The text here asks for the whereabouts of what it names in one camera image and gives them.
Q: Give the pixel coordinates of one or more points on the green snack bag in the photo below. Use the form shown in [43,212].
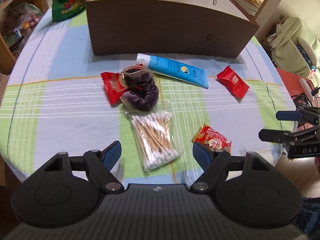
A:
[67,7]

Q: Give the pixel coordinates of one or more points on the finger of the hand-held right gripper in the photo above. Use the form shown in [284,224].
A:
[271,134]
[287,115]

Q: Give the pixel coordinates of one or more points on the jar with orange lid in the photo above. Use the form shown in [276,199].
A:
[26,28]

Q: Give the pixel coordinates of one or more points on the small red labelled packet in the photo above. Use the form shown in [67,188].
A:
[111,90]

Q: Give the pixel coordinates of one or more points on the red cardboard box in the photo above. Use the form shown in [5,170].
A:
[287,80]

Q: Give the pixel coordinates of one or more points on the white power strip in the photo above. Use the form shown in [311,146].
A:
[306,87]

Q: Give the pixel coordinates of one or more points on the pale green covered armchair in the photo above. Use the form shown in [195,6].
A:
[290,45]

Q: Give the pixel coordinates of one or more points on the bag of cotton swabs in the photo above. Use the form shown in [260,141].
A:
[152,137]

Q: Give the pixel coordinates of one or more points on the blue cream tube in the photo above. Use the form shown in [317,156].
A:
[175,68]

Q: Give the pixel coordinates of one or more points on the checked tablecloth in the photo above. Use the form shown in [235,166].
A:
[62,105]

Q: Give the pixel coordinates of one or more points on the plain red candy packet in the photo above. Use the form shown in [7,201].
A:
[233,81]

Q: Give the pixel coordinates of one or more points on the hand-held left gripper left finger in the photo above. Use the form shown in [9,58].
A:
[112,152]

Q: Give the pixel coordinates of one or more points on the brown cardboard box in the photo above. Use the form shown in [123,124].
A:
[162,30]

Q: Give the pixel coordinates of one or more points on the dark velvet scrunchie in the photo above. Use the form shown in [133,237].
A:
[142,90]

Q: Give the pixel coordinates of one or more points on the red patterned candy packet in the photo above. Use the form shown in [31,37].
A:
[212,137]

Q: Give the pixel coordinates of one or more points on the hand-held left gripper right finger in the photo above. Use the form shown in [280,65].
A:
[201,155]

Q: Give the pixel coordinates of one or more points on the dark blue rug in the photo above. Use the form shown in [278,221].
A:
[310,217]

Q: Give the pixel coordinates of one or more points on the black metal fan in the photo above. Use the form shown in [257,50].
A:
[301,103]

